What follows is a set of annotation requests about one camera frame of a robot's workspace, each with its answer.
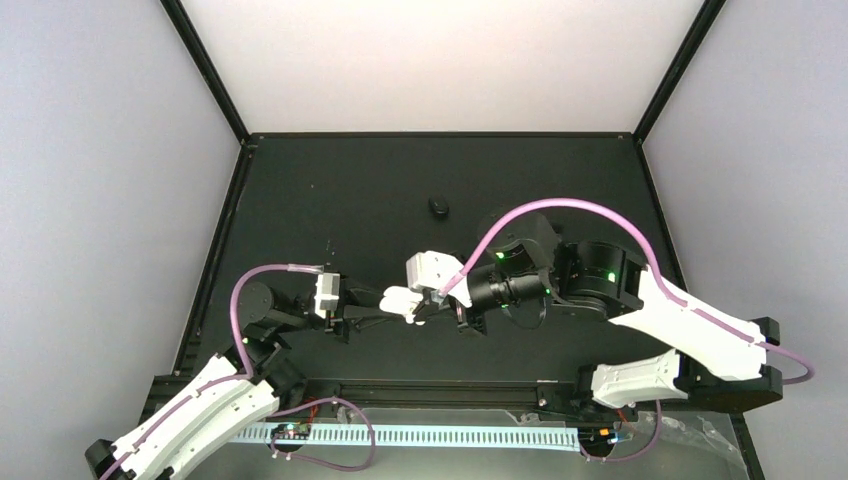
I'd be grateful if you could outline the white earbud charging case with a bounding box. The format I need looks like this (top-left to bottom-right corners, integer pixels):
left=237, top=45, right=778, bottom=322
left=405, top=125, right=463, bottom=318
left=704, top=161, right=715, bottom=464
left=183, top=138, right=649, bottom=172
left=379, top=286, right=426, bottom=326

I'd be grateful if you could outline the black oval object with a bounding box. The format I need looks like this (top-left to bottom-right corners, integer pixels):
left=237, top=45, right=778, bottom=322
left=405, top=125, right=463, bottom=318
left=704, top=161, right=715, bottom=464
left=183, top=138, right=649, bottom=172
left=428, top=195, right=450, bottom=219

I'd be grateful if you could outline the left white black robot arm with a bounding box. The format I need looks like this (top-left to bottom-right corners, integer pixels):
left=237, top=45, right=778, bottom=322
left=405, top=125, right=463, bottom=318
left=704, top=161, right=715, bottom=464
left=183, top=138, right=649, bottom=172
left=85, top=273, right=398, bottom=479

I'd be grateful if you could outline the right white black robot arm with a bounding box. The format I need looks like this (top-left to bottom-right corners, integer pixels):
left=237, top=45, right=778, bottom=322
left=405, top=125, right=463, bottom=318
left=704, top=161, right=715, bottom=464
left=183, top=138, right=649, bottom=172
left=406, top=212, right=783, bottom=419

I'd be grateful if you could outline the clear plastic sheet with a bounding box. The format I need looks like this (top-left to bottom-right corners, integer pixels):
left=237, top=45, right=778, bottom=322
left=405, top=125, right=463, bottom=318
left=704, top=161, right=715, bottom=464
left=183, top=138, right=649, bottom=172
left=506, top=411, right=748, bottom=479

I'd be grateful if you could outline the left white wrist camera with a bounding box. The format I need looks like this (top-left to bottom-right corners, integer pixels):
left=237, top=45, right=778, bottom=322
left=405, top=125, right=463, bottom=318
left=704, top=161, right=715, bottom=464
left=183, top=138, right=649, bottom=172
left=313, top=273, right=341, bottom=319

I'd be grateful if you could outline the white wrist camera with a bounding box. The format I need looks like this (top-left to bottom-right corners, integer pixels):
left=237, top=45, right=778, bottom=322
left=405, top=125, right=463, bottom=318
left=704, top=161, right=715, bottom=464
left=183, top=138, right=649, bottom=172
left=405, top=251, right=472, bottom=308
left=313, top=273, right=341, bottom=319

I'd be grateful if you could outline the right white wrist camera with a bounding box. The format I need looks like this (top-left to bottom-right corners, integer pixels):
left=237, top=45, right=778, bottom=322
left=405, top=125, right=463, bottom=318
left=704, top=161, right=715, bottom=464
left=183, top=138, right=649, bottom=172
left=405, top=251, right=472, bottom=308

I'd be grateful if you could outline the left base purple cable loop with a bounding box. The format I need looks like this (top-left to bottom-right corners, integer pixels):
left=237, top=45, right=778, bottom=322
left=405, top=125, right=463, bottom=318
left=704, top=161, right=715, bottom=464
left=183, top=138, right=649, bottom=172
left=268, top=395, right=379, bottom=472

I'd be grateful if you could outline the black front mounting rail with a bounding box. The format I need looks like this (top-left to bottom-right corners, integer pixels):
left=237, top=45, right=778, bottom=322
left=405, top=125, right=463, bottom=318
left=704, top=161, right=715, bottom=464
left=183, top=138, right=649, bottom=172
left=148, top=376, right=737, bottom=415

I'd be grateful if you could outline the white slotted cable duct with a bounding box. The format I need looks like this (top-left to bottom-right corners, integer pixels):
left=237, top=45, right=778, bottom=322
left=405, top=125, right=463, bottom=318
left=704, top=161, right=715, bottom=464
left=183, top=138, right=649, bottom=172
left=231, top=423, right=580, bottom=452

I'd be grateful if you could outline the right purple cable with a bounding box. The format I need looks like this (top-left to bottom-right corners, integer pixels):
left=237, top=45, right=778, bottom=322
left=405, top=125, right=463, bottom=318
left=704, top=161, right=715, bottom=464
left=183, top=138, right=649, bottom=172
left=438, top=197, right=816, bottom=463

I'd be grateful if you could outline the left black frame post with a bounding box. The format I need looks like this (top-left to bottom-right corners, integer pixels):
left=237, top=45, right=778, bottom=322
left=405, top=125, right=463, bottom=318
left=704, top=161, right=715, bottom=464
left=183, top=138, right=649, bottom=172
left=160, top=0, right=250, bottom=144

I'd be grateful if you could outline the black frame post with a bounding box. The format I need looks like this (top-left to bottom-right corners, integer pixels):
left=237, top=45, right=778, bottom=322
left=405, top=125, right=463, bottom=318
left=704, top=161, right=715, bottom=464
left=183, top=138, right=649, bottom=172
left=160, top=0, right=250, bottom=144
left=633, top=0, right=726, bottom=146

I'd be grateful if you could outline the right black frame post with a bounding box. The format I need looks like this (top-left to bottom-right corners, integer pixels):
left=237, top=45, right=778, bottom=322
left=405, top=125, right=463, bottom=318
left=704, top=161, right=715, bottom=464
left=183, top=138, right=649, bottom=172
left=633, top=0, right=726, bottom=146

